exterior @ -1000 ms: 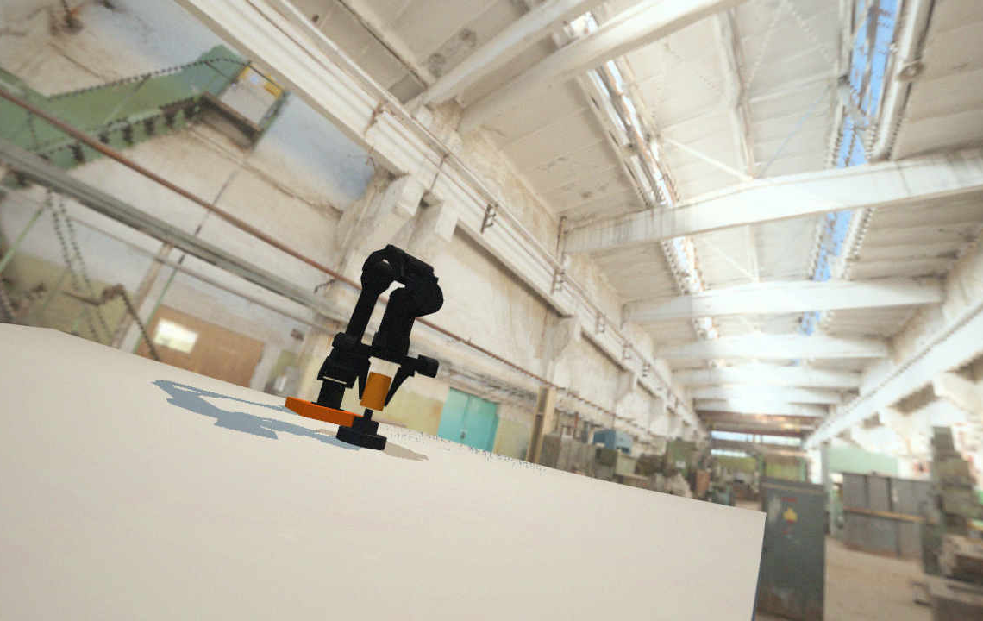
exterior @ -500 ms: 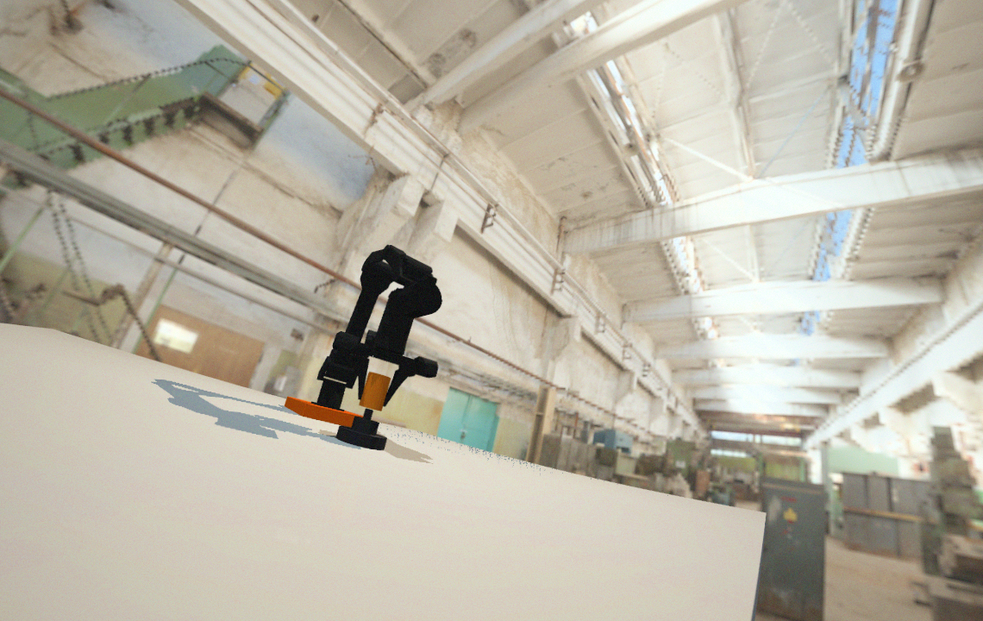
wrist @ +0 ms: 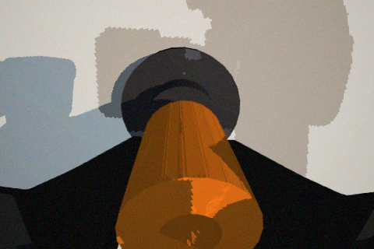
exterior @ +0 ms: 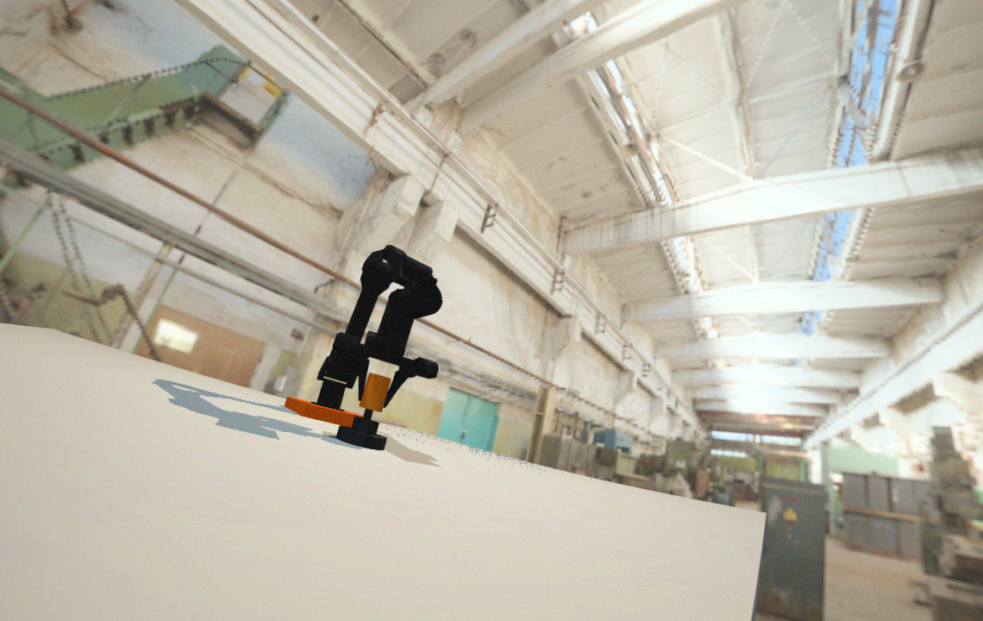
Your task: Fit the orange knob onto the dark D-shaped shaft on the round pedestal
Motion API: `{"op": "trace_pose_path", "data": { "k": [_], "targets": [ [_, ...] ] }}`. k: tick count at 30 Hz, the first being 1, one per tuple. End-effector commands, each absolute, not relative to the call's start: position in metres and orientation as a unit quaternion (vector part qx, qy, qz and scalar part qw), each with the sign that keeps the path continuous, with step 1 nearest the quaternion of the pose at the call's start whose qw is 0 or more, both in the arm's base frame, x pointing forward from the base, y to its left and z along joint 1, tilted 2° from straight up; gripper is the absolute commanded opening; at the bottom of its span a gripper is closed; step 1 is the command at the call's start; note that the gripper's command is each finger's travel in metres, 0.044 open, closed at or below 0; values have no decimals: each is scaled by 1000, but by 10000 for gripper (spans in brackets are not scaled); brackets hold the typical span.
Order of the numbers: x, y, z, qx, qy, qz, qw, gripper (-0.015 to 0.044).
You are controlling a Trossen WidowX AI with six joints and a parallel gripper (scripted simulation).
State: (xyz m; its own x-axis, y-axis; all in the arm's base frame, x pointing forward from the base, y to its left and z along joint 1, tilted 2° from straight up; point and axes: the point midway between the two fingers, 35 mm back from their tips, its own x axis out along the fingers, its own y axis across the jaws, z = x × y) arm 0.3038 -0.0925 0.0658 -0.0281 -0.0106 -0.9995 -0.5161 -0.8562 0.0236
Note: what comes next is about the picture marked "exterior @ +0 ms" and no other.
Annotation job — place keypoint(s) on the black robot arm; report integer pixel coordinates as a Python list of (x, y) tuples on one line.
[(419, 298)]

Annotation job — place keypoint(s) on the orange knob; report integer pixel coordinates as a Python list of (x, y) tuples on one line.
[(375, 392)]

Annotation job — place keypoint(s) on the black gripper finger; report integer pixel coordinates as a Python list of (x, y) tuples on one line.
[(399, 378), (362, 368)]

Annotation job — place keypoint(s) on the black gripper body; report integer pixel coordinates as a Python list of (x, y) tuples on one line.
[(391, 340)]

